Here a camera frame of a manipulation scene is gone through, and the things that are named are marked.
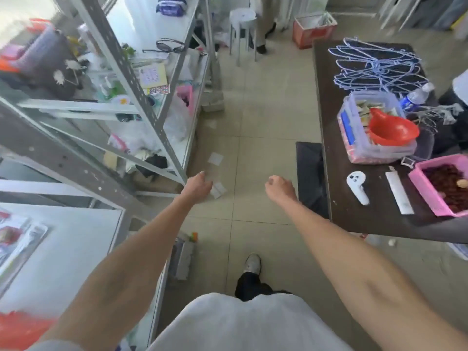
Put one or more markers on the clear plastic storage box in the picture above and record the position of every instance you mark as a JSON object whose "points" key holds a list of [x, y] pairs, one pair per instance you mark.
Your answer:
{"points": [[373, 131]]}

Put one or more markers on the white handheld controller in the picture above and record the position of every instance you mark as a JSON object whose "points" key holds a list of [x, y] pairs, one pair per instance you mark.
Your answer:
{"points": [[358, 186]]}

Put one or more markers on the person's left hand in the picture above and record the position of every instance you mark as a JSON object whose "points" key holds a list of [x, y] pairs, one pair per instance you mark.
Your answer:
{"points": [[199, 186]]}

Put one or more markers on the pink plastic container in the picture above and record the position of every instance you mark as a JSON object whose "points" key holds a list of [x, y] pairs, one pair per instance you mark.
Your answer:
{"points": [[185, 98]]}

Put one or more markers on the white round stool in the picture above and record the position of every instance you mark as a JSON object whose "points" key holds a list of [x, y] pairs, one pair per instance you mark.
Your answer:
{"points": [[242, 31]]}

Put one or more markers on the person's right fingers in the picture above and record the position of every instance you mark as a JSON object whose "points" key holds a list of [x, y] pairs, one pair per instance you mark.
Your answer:
{"points": [[271, 182]]}

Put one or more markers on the black sunglasses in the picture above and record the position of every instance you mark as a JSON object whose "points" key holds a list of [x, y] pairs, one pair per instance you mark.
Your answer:
{"points": [[166, 46]]}

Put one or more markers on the red cardboard box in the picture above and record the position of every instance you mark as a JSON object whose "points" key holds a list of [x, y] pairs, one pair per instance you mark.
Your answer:
{"points": [[313, 29]]}

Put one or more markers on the person's right forearm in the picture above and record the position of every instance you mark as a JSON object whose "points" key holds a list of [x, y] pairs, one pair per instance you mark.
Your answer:
{"points": [[365, 270]]}

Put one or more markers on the dark brown table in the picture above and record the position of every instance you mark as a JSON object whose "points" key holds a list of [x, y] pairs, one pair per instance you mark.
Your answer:
{"points": [[369, 160]]}

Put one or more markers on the grey metal shelving rack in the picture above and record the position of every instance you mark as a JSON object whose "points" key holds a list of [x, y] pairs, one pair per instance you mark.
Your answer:
{"points": [[109, 87]]}

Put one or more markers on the white cabinet top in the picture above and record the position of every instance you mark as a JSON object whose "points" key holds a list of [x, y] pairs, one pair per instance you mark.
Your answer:
{"points": [[55, 259]]}

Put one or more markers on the grey brick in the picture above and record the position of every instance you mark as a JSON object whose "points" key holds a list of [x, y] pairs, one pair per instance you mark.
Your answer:
{"points": [[213, 102]]}

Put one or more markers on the purple wet wipes pack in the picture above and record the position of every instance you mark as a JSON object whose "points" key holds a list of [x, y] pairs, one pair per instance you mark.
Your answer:
{"points": [[171, 5]]}

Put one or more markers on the pink plastic basket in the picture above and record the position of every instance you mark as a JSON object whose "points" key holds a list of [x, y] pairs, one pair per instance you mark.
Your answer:
{"points": [[438, 186]]}

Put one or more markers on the white paper sleeve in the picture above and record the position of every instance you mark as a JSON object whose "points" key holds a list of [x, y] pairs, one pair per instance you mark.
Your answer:
{"points": [[399, 193]]}

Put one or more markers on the person's left forearm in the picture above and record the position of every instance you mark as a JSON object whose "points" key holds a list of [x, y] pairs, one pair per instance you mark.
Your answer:
{"points": [[120, 277]]}

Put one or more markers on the person's white shirt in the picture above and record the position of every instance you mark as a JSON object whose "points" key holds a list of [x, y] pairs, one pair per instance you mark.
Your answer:
{"points": [[248, 323]]}

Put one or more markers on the person's left fingers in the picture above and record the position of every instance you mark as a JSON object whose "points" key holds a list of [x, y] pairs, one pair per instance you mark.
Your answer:
{"points": [[206, 180]]}

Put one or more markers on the red plastic funnel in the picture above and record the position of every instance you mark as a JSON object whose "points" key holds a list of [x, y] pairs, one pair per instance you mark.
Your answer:
{"points": [[391, 129]]}

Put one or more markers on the person's right hand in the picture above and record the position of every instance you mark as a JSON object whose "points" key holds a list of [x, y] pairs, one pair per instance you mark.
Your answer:
{"points": [[279, 188]]}

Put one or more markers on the yellow printed card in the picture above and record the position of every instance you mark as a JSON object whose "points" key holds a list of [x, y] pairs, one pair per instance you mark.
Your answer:
{"points": [[154, 77]]}

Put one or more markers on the person's black trouser leg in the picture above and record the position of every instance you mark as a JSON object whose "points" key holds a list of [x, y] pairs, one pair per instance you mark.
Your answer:
{"points": [[250, 286]]}

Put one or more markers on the clear plastic bag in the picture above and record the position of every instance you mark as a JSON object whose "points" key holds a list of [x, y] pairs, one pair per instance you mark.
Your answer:
{"points": [[177, 120]]}

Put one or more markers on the black bag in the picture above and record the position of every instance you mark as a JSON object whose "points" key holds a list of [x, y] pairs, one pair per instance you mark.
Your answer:
{"points": [[47, 65]]}

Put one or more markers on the person's white shoe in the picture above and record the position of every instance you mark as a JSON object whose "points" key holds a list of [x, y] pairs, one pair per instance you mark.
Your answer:
{"points": [[252, 263]]}

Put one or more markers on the clear plastic water bottle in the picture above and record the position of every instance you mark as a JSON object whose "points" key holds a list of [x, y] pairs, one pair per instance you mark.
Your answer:
{"points": [[416, 96]]}

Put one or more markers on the red dried fruits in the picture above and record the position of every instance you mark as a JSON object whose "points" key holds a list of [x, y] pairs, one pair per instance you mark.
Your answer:
{"points": [[448, 188]]}

